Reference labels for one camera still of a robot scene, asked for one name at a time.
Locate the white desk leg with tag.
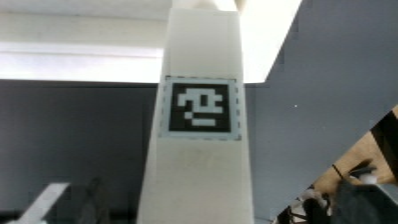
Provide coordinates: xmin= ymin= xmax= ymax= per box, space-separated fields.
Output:
xmin=137 ymin=0 xmax=254 ymax=224

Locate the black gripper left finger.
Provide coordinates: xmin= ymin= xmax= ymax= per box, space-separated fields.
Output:
xmin=0 ymin=178 xmax=111 ymax=224

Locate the white desk top panel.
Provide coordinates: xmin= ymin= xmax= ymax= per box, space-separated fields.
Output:
xmin=0 ymin=0 xmax=304 ymax=83

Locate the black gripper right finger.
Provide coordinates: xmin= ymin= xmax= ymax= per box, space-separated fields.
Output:
xmin=331 ymin=183 xmax=398 ymax=224

